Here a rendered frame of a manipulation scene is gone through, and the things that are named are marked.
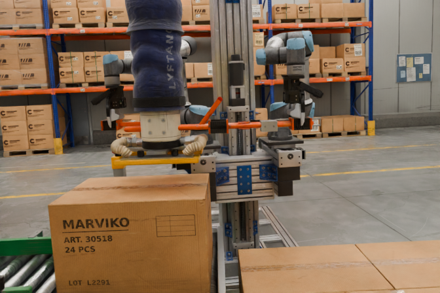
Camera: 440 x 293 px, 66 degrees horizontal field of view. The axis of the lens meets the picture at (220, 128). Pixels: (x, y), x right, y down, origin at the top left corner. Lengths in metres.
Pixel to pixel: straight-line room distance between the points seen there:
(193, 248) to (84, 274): 0.44
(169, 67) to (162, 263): 0.77
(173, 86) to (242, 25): 0.96
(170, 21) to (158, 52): 0.14
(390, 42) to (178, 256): 10.97
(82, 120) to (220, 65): 8.34
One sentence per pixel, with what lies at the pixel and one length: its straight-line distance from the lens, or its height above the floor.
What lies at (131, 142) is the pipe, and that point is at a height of 1.14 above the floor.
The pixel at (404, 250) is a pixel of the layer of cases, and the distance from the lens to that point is 1.95.
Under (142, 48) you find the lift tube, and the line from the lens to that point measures 1.40.
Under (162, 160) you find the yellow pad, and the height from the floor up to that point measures 1.09.
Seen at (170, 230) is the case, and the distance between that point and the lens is 1.35.
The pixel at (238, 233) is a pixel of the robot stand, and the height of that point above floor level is 0.42.
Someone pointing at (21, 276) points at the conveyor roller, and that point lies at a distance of 1.93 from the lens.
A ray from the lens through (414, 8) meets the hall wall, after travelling 12.45.
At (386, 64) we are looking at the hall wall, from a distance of 11.75.
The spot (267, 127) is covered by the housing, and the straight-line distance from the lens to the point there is 1.43.
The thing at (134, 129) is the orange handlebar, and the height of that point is 1.20.
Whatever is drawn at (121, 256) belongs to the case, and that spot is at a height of 0.73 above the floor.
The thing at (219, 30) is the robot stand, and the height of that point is 1.73.
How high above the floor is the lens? 1.35
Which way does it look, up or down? 6 degrees down
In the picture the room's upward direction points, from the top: 3 degrees counter-clockwise
